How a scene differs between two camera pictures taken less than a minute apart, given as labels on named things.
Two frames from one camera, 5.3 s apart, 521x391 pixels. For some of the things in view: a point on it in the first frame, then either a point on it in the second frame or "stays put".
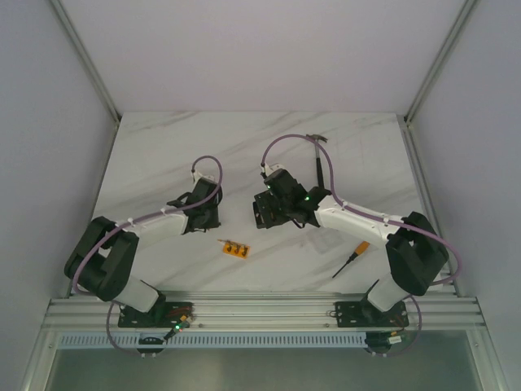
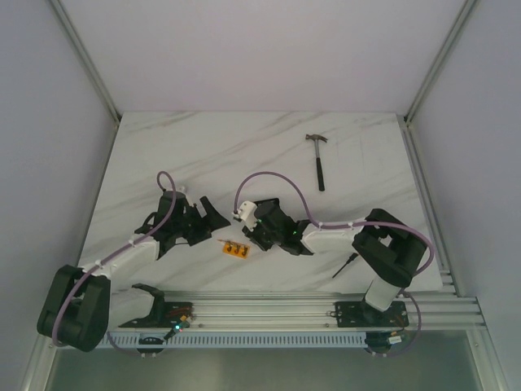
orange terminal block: x=236 y=249 stays put
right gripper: x=265 y=200 → x=254 y=237
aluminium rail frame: x=261 y=312 stays put
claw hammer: x=318 y=161 stays put
